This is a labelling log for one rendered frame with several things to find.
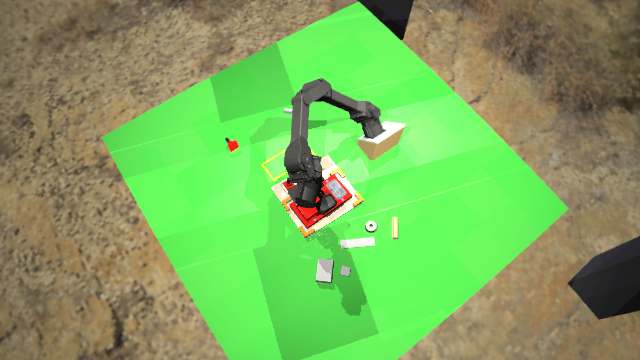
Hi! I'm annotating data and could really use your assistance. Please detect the white ring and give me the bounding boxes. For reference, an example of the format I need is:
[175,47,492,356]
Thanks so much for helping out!
[365,220,377,233]

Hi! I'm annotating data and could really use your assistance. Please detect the white flat bar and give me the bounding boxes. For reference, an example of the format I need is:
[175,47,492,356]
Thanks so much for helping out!
[340,237,376,249]

